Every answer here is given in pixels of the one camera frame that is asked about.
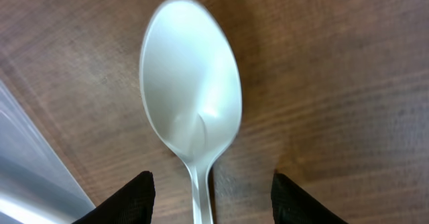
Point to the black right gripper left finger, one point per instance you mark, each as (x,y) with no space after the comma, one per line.
(131,204)

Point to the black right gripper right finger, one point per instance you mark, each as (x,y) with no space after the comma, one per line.
(293,205)

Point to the long white plastic spoon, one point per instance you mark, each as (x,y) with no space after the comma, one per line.
(191,91)

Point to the right clear plastic container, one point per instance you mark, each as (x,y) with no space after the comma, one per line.
(36,186)

